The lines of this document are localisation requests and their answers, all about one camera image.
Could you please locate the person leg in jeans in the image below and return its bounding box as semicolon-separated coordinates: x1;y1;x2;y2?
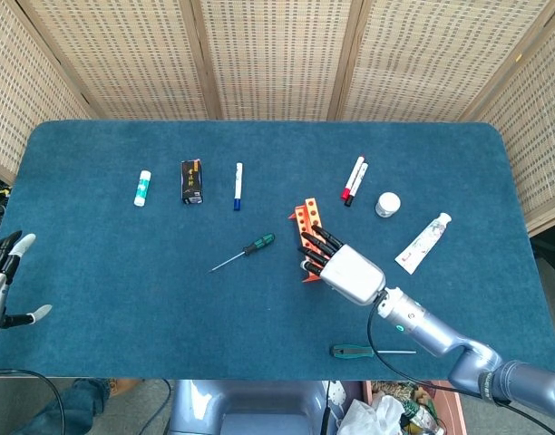
14;378;115;435

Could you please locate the blue felt table cover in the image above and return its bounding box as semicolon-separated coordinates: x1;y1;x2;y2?
0;120;555;382

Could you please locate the white green glue stick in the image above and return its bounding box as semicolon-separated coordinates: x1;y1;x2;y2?
132;169;151;208

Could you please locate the white round jar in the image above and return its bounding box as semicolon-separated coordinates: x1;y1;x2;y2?
375;191;402;218

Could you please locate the green black small screwdriver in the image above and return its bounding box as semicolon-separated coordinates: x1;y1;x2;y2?
208;232;277;274

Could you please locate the white marker red cap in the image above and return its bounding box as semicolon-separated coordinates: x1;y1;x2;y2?
340;156;366;201

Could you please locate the woven wooden folding screen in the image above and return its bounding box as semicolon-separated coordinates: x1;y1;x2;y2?
0;0;555;237

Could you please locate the tan shoe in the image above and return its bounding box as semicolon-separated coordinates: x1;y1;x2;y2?
108;378;143;398

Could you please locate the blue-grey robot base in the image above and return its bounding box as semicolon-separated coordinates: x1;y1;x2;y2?
167;379;346;435

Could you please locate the black ink box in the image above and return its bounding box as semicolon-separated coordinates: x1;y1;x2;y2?
180;158;204;206

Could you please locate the white plastic bag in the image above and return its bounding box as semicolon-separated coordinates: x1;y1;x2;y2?
338;392;405;435

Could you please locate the white marker black cap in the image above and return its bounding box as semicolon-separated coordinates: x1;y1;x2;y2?
344;161;369;208

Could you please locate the pink storage bin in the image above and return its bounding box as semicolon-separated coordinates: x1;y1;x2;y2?
362;380;469;435

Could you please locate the orange test tube rack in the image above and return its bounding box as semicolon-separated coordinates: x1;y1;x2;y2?
287;197;333;285

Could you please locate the teal black large screwdriver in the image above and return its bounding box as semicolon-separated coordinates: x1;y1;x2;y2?
329;343;417;360

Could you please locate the white floral tube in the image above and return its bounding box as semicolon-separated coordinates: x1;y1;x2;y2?
394;212;453;276

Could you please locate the white marker blue cap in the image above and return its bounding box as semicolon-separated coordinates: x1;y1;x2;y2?
233;162;245;212

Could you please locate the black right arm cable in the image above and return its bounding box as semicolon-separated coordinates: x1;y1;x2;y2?
366;289;555;435

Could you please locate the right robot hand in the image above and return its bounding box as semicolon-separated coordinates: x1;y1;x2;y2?
297;225;387;307

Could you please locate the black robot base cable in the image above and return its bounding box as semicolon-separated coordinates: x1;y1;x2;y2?
320;380;333;435

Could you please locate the black floor cable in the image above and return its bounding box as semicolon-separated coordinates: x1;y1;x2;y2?
139;379;172;435
0;367;68;435

